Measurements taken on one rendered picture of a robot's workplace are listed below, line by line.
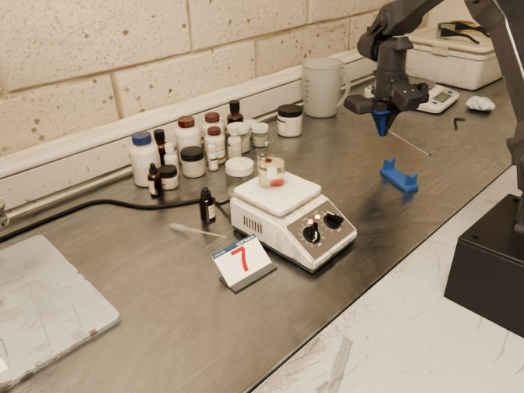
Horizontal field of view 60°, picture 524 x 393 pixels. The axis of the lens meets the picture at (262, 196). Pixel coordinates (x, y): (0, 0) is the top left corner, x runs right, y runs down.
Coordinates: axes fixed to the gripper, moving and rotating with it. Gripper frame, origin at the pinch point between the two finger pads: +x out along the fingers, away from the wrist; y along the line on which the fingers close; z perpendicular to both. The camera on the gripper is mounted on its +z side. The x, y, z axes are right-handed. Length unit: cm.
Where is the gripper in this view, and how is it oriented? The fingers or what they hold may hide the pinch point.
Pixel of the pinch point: (384, 122)
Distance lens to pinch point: 106.9
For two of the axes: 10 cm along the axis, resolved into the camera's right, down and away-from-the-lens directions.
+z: 3.7, 4.7, -8.0
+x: 0.3, 8.6, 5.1
